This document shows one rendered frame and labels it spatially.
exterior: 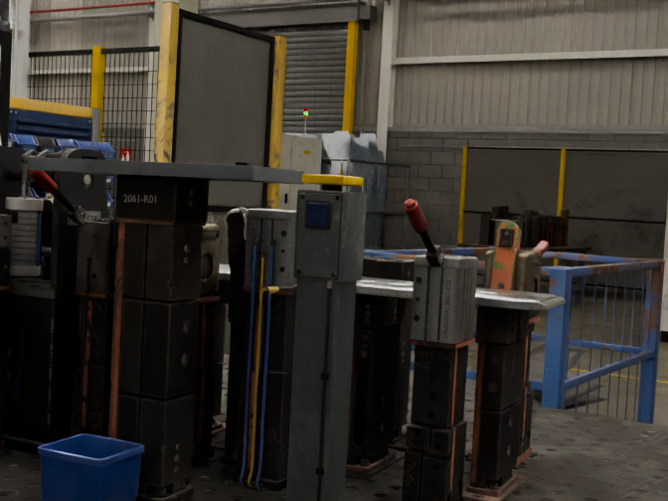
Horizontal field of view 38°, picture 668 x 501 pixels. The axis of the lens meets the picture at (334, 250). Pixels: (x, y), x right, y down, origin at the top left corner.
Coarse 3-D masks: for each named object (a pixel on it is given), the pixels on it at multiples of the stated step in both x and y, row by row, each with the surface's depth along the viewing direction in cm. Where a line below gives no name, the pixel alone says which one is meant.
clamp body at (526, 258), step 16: (528, 256) 162; (528, 272) 163; (528, 288) 164; (528, 352) 171; (528, 368) 171; (528, 384) 170; (528, 400) 169; (528, 416) 170; (528, 432) 172; (528, 448) 172
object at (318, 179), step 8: (304, 176) 123; (312, 176) 123; (320, 176) 122; (328, 176) 122; (336, 176) 121; (344, 176) 121; (352, 176) 124; (320, 184) 125; (328, 184) 122; (336, 184) 122; (344, 184) 121; (352, 184) 123; (360, 184) 125
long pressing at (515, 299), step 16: (224, 272) 161; (368, 288) 150; (384, 288) 148; (400, 288) 147; (480, 288) 157; (480, 304) 142; (496, 304) 141; (512, 304) 140; (528, 304) 139; (544, 304) 141; (560, 304) 148
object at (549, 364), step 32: (384, 256) 356; (544, 256) 445; (576, 256) 437; (608, 256) 429; (640, 320) 401; (544, 352) 418; (576, 352) 424; (640, 352) 408; (544, 384) 323; (576, 384) 336; (608, 384) 372; (640, 384) 419; (640, 416) 420
